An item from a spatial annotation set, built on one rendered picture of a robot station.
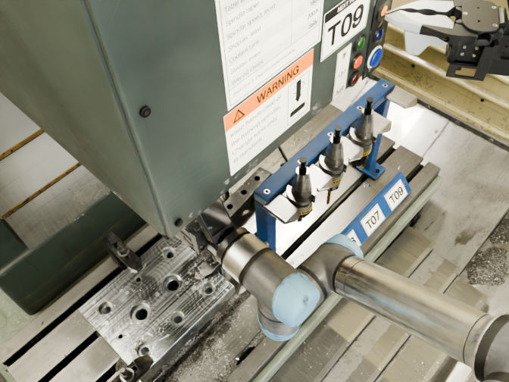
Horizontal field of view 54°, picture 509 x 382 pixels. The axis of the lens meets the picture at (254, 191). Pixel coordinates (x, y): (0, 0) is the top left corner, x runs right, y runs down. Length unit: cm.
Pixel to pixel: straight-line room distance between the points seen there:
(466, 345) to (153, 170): 46
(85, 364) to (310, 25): 97
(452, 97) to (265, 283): 114
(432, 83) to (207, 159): 127
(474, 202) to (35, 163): 127
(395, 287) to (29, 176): 91
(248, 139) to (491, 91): 115
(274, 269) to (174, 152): 31
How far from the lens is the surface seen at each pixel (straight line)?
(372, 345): 141
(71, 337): 134
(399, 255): 157
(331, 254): 89
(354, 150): 114
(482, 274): 170
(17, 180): 132
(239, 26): 51
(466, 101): 173
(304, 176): 99
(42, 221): 146
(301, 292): 75
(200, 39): 47
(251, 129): 61
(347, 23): 68
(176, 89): 48
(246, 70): 54
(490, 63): 77
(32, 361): 136
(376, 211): 138
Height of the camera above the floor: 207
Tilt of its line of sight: 54 degrees down
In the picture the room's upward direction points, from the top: 4 degrees counter-clockwise
